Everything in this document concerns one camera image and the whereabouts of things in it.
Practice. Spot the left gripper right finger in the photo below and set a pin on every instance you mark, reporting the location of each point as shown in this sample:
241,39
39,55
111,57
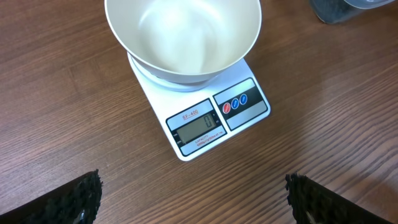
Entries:
313,203

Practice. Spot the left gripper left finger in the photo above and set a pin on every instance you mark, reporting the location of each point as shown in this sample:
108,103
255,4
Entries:
77,201

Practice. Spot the white digital kitchen scale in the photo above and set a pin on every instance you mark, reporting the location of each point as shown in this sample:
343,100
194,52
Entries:
198,117

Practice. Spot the white round bowl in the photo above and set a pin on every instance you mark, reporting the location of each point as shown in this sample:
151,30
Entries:
185,41

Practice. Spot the clear plastic container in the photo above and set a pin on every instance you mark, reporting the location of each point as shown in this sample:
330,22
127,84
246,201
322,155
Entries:
337,11

